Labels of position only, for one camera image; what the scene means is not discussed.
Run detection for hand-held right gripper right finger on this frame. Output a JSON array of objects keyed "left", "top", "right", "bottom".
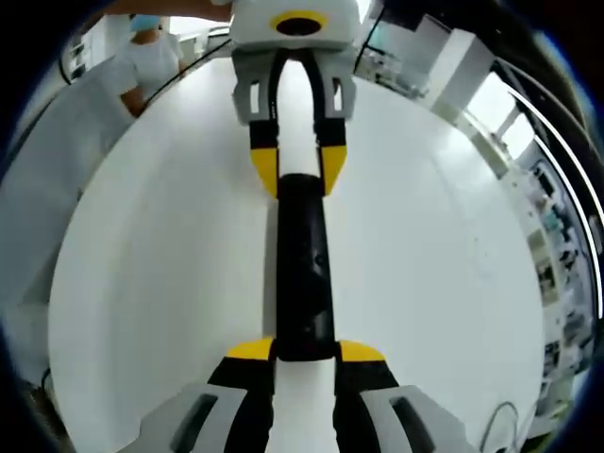
[{"left": 332, "top": 339, "right": 473, "bottom": 453}]

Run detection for white square pillar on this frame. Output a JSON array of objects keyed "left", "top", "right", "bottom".
[{"left": 427, "top": 13, "right": 497, "bottom": 112}]

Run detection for display shelves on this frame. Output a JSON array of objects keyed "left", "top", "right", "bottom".
[{"left": 523, "top": 155, "right": 596, "bottom": 416}]

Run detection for grey cable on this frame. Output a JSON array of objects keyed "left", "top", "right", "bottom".
[{"left": 479, "top": 400, "right": 521, "bottom": 453}]

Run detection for black cylindrical tube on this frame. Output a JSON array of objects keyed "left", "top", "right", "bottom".
[{"left": 275, "top": 173, "right": 337, "bottom": 363}]

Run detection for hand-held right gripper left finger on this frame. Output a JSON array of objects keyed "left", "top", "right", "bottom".
[{"left": 141, "top": 337, "right": 277, "bottom": 453}]

